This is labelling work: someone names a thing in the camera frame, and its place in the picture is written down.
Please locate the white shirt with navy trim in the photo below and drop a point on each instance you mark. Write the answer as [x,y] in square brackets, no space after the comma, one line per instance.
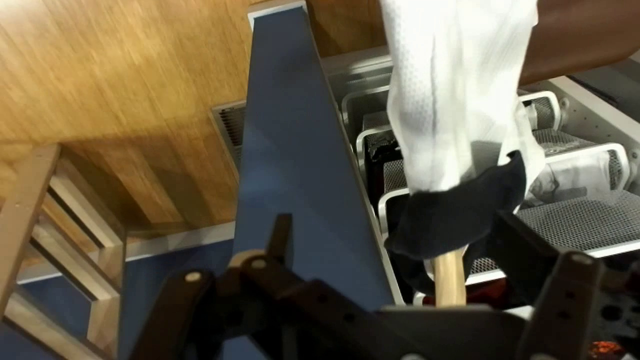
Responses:
[452,100]

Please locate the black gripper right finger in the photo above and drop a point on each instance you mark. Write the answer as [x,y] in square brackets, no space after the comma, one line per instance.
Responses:
[567,306]

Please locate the white drawer unit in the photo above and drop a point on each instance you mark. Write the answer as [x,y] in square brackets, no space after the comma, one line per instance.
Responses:
[587,220]

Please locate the brown leather chair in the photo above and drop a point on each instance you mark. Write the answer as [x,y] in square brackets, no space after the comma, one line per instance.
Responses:
[587,32]

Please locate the wooden ladder frame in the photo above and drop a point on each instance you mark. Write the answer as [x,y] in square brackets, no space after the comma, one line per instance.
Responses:
[40,252]

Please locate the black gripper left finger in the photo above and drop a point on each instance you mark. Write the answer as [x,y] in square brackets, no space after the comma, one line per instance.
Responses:
[266,306]

